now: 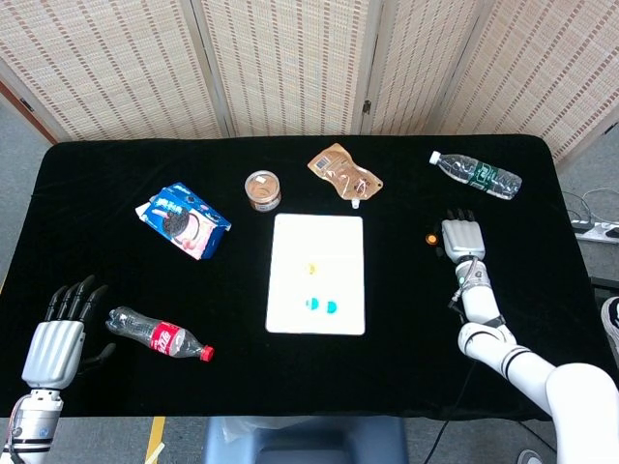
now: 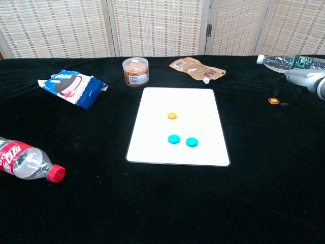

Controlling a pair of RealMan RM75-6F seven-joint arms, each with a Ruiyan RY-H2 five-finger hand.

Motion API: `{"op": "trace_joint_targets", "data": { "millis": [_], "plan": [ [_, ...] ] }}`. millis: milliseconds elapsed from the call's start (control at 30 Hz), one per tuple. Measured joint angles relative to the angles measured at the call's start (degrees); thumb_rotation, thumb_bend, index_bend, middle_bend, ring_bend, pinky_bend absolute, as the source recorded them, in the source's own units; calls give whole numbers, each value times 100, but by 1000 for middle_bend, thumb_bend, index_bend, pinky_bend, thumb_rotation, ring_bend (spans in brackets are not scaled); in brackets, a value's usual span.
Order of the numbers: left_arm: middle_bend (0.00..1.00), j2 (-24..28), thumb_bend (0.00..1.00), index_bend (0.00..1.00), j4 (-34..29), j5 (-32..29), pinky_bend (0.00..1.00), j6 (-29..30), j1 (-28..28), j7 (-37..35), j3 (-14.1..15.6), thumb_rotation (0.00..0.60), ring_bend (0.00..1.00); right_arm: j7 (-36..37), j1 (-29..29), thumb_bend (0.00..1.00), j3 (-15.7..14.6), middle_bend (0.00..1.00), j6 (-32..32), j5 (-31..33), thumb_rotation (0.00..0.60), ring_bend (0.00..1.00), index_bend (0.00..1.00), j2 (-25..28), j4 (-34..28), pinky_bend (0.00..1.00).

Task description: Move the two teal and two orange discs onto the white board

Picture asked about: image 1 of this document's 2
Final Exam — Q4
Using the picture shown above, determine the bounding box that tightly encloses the green label water bottle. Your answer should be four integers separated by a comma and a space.
428, 150, 523, 200

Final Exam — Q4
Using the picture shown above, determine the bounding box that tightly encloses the clear plastic snack jar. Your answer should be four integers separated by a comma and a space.
244, 169, 282, 213

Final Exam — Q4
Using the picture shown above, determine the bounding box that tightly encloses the white black sneaker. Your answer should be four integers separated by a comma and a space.
600, 296, 619, 362

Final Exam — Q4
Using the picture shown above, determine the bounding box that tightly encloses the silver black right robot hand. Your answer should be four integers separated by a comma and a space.
433, 208, 486, 265

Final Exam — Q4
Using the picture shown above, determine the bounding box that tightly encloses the blue Oreo cookie box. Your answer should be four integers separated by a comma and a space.
134, 182, 232, 261

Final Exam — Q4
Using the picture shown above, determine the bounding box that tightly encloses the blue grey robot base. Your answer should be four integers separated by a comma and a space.
201, 415, 410, 464

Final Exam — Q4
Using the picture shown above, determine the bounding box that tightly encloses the brown spout pouch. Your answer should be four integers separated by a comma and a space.
307, 142, 384, 210

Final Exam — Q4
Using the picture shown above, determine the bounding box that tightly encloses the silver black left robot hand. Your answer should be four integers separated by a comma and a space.
20, 274, 118, 392

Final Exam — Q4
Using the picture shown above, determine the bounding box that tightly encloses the white power strip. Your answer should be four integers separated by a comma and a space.
570, 219, 619, 246

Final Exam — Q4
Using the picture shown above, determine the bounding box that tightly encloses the white rectangular board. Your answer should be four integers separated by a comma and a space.
265, 213, 367, 336

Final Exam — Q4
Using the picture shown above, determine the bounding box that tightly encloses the red label cola bottle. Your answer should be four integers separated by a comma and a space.
104, 305, 216, 363

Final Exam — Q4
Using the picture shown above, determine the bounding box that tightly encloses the woven bamboo screen panel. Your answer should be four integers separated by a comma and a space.
437, 0, 619, 168
0, 0, 231, 144
191, 0, 386, 137
360, 0, 485, 136

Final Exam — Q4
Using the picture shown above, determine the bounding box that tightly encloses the black velvet tablecloth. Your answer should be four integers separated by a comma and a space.
0, 133, 618, 422

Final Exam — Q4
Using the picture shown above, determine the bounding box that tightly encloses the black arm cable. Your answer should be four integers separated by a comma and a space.
424, 361, 478, 464

